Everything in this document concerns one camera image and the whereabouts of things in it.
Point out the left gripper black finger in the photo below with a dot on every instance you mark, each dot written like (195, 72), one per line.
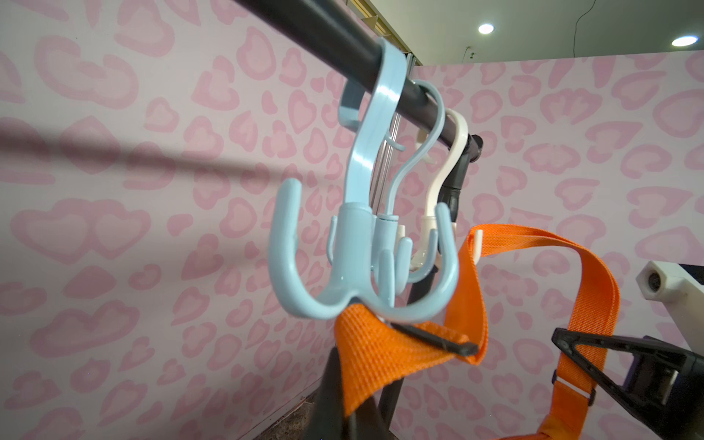
(328, 420)

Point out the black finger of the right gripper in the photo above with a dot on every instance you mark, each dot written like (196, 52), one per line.
(664, 385)

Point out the light blue hook left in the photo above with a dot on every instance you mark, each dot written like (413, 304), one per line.
(369, 264)

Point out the light blue hook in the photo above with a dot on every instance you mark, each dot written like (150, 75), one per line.
(369, 264)
(407, 193)

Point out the light blue hook right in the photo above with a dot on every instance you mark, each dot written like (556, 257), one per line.
(407, 193)

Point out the white hook rightmost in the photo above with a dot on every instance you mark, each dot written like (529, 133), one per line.
(425, 258)

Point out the black clothes rack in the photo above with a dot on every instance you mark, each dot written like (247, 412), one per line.
(372, 350)

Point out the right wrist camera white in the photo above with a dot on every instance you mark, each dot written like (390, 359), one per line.
(679, 287)

